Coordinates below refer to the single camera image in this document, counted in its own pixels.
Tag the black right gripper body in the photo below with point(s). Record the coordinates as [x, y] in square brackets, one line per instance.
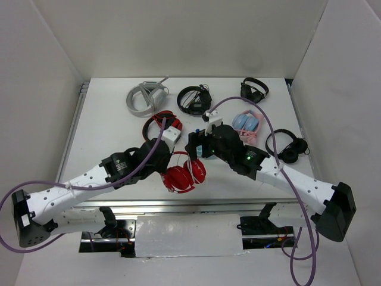
[212, 149]

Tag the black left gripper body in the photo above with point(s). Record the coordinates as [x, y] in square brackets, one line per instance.
[161, 167]

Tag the red headphones with white cable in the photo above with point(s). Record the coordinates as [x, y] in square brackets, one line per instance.
[182, 179]

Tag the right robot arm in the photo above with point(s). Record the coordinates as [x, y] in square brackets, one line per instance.
[331, 207]

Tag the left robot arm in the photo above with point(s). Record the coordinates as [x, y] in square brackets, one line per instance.
[36, 215]

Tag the teal and white headphones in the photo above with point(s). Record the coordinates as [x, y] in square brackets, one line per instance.
[200, 151]

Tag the pink and blue headphones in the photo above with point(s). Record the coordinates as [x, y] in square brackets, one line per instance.
[248, 125]

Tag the red and black headphones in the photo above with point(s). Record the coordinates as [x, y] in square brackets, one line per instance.
[171, 120]

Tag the black headphones with display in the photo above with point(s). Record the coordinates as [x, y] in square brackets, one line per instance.
[194, 100]

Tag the black folded headphones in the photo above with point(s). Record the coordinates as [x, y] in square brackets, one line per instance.
[254, 89]

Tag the grey white headphones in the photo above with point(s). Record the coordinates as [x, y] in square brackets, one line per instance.
[154, 94]

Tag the black on-ear headphones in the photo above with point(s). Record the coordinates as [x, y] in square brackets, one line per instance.
[290, 154]

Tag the silver foil covered plate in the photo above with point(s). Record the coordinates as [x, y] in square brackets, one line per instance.
[208, 235]

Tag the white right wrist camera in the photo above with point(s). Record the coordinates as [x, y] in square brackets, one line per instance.
[212, 119]

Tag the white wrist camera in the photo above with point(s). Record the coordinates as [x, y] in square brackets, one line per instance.
[171, 136]
[212, 119]

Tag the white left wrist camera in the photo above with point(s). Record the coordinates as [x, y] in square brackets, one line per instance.
[171, 136]

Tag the aluminium front rail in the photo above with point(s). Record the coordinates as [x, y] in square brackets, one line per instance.
[155, 207]

